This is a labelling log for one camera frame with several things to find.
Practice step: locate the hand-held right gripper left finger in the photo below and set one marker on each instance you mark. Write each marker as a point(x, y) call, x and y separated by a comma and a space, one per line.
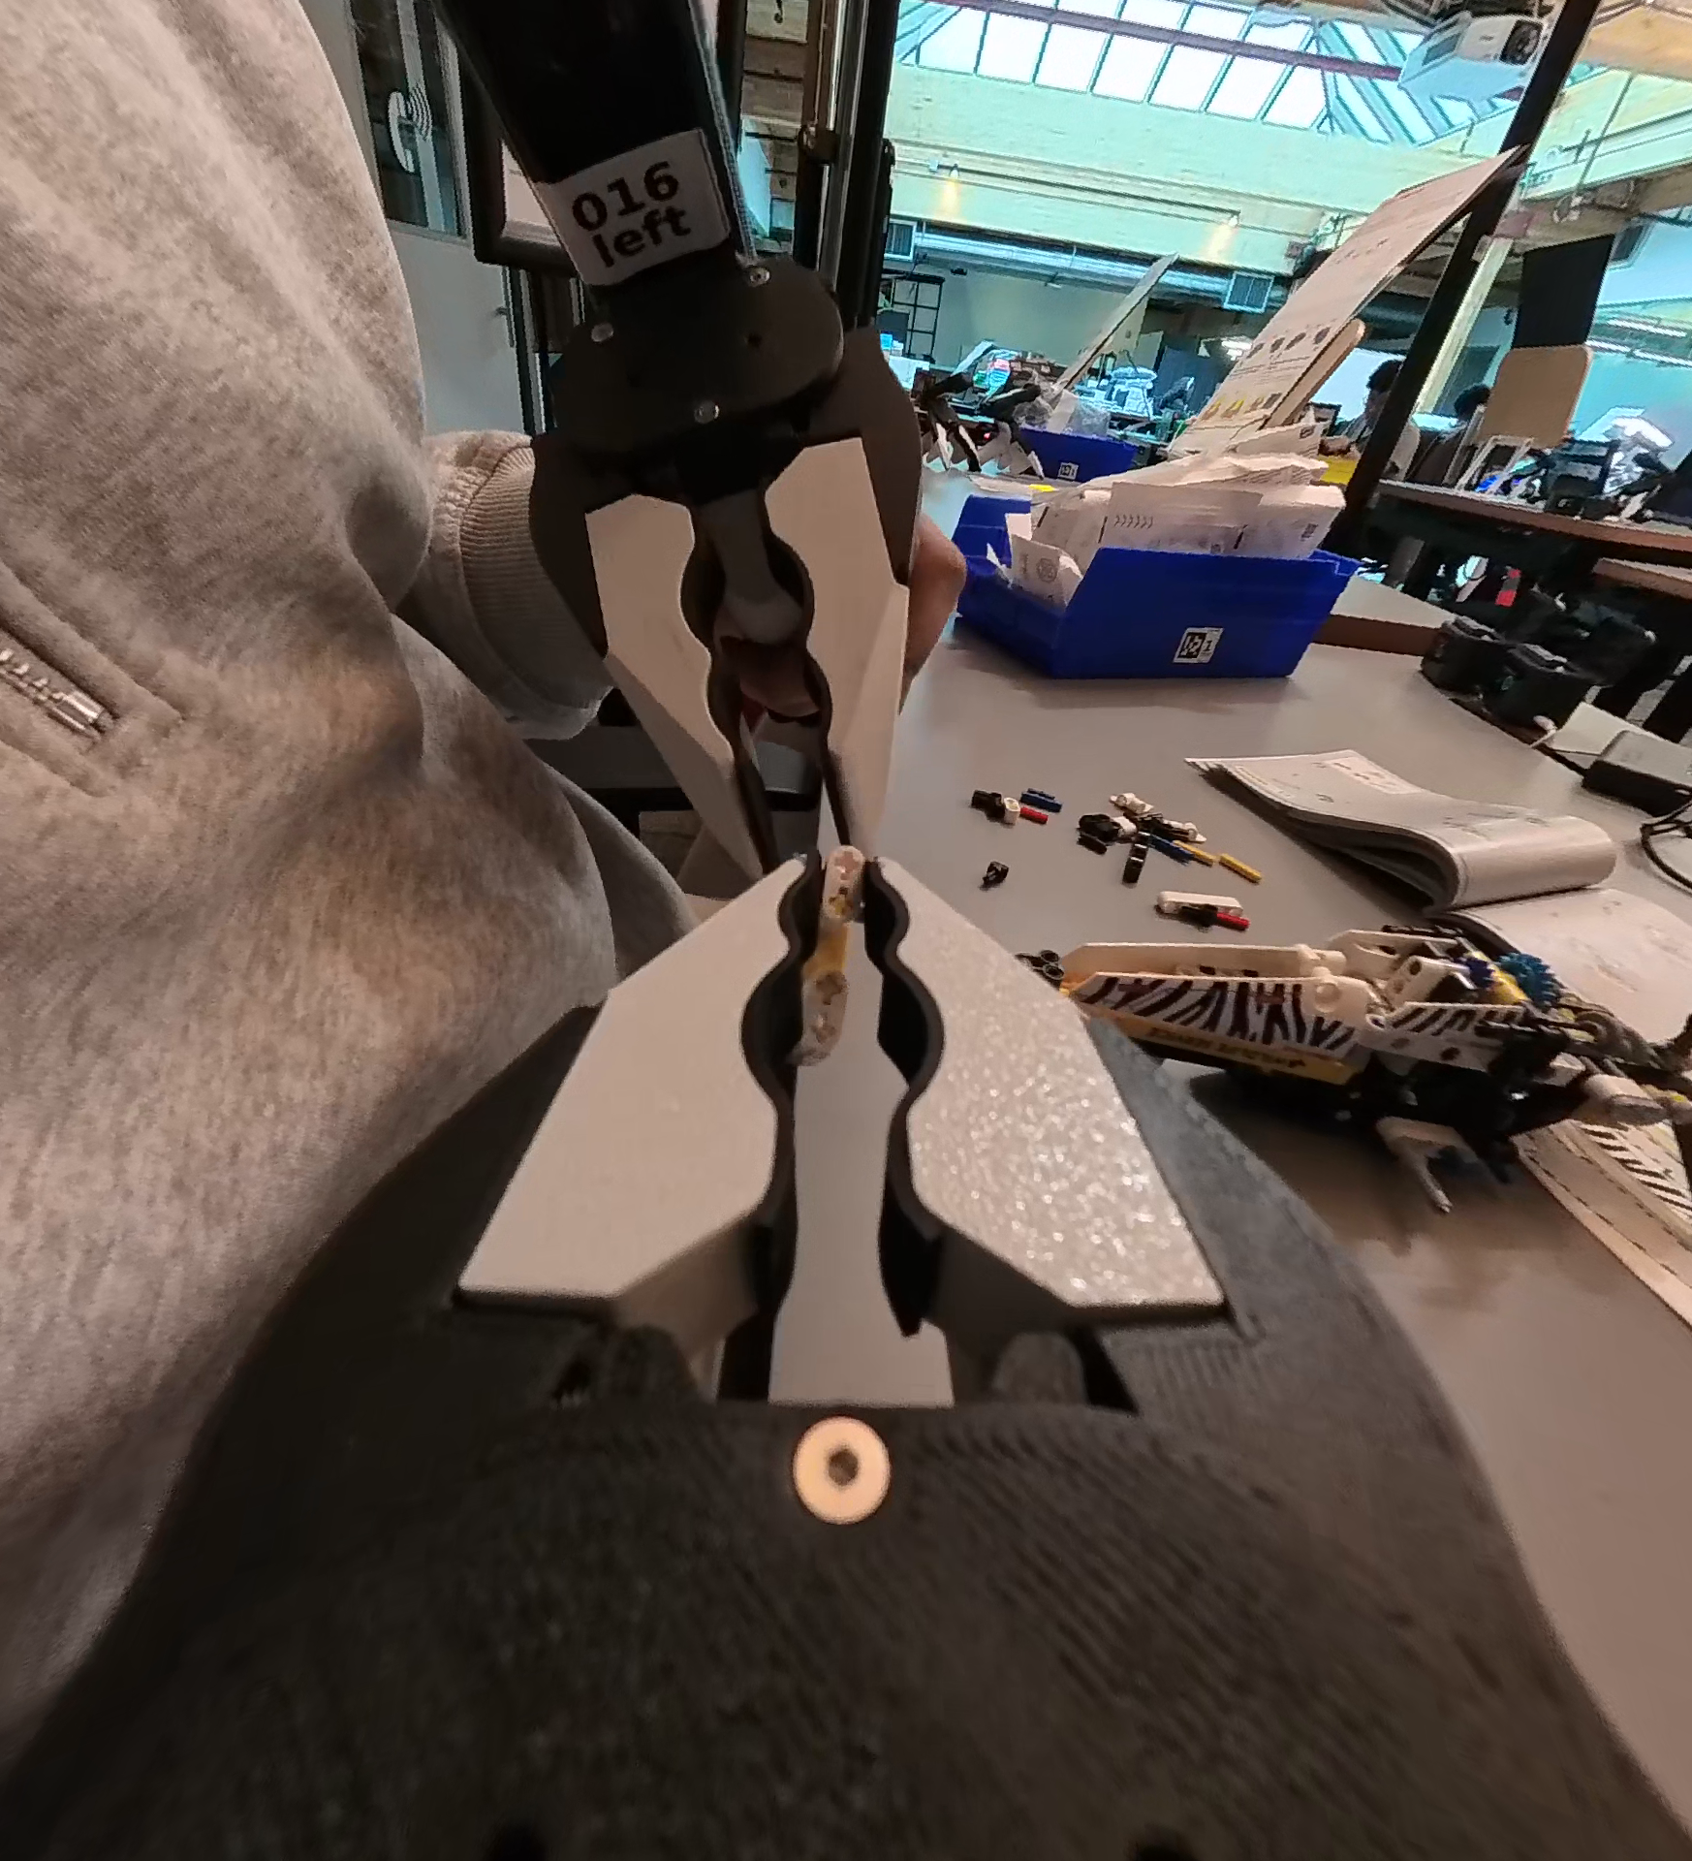
point(629, 1148)

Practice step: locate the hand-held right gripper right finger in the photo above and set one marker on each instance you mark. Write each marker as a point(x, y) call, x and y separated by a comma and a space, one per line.
point(1050, 1148)

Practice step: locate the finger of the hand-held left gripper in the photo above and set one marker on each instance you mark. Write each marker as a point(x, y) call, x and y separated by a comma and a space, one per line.
point(869, 610)
point(650, 626)

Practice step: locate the white yellow blue lego assembly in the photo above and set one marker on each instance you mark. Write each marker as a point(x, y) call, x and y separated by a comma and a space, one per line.
point(832, 959)

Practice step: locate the zebra striped lego helicopter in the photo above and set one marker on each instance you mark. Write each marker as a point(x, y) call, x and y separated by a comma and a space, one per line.
point(1298, 1017)

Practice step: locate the white flat lego beam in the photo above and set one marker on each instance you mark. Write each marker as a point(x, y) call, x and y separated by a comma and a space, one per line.
point(1196, 900)

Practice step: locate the long black lego beam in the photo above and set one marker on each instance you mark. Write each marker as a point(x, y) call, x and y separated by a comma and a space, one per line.
point(1134, 861)

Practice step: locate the black double lego connector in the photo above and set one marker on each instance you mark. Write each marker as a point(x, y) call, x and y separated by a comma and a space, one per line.
point(1097, 832)

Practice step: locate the yellow lego axle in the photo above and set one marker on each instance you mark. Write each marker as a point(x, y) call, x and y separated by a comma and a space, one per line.
point(1239, 867)

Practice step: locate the person's left hand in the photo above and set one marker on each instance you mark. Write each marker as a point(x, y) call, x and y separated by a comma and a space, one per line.
point(937, 589)

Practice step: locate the black mechanical device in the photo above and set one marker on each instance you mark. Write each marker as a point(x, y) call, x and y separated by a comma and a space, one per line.
point(978, 415)

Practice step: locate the blue plastic bin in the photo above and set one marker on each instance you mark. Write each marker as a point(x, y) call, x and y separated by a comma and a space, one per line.
point(1151, 610)
point(1079, 454)

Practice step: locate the person in grey hoodie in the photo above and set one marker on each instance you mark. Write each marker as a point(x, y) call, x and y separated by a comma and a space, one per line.
point(208, 799)

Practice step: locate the white instruction booklet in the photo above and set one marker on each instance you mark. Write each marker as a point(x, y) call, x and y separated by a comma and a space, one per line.
point(1428, 828)

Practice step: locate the skylight windows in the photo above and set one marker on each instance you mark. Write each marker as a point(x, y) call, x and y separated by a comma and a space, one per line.
point(1151, 59)

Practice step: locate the leaning instruction card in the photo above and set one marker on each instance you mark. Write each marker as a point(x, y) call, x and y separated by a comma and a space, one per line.
point(1370, 291)

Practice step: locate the open instruction manual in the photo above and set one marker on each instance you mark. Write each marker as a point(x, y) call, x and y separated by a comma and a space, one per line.
point(1633, 945)

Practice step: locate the black device box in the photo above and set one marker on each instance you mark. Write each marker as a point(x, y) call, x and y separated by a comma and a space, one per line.
point(1508, 669)

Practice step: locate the black power adapter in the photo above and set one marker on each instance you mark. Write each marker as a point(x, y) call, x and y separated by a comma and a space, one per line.
point(1646, 764)

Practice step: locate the black pole with toothed disc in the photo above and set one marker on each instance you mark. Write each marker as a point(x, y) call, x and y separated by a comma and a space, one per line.
point(1479, 248)

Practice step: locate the black and beige panel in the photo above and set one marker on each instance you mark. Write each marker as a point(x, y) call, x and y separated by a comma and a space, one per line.
point(1545, 363)

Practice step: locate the long wooden desk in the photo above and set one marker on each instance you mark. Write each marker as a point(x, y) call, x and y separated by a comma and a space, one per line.
point(1588, 509)

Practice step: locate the white ceiling projector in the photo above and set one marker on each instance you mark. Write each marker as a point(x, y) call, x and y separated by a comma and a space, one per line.
point(1479, 43)

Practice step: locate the black metal frame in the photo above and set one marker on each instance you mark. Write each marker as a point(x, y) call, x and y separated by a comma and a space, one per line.
point(847, 144)

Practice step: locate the dark wall sign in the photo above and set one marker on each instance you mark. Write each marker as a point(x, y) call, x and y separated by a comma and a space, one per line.
point(411, 117)

